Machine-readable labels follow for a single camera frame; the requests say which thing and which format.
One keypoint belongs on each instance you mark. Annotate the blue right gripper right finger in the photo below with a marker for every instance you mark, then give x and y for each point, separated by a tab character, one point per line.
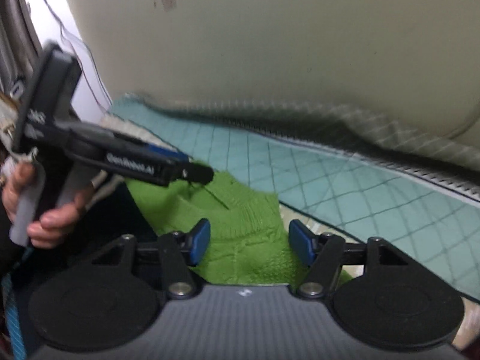
325	255

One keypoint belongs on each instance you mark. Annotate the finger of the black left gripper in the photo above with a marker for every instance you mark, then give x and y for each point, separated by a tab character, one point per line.
192	173

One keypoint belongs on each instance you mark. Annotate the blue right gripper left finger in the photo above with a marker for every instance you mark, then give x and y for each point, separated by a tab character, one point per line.
176	253

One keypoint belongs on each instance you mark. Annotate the green knitted garment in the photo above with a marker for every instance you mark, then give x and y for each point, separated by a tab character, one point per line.
249	242

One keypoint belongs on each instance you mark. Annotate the grey curtain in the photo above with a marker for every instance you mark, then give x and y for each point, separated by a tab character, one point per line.
20	47

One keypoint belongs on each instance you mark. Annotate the teal quilted blanket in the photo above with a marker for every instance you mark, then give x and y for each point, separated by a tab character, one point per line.
328	189

